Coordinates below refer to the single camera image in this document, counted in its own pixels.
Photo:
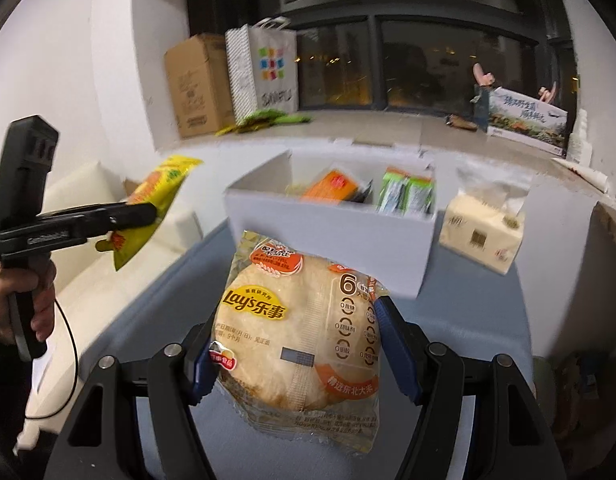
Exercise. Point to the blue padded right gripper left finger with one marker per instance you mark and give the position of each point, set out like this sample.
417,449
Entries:
199,368

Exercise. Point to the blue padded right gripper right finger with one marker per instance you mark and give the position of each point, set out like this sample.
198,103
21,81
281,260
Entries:
404,345

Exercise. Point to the Lays round cracker bag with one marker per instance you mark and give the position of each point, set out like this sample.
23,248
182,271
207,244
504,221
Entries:
297,345

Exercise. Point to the yellow snack packet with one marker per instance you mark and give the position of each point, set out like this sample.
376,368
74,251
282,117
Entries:
146,208

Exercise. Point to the green white cracker pack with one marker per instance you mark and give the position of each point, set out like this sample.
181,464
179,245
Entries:
419,196

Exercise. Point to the orange cake pack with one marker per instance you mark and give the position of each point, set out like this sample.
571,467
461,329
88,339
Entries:
334,186

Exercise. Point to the person's left hand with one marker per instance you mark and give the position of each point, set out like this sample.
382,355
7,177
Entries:
39,280

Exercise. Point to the white leather sofa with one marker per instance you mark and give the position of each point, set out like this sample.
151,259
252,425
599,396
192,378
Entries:
92,294

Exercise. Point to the white cardboard organizer box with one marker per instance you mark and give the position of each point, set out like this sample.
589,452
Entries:
393,248

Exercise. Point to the yellow tissue pack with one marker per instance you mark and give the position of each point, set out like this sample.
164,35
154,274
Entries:
485,221

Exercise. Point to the brown cardboard box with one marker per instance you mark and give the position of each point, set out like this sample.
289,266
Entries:
199,85

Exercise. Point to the printed landscape tissue box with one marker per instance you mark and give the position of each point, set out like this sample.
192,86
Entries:
513,116

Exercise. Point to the white paper on sill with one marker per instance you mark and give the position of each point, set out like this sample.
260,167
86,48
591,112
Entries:
596,178

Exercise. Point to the white plastic bottle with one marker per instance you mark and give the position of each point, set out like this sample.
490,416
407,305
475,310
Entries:
579,147

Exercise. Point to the green snack packets on sill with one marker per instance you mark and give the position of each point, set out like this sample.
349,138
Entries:
263,119

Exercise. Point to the white SANFU shopping bag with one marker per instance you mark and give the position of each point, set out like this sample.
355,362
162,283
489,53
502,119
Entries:
262,67

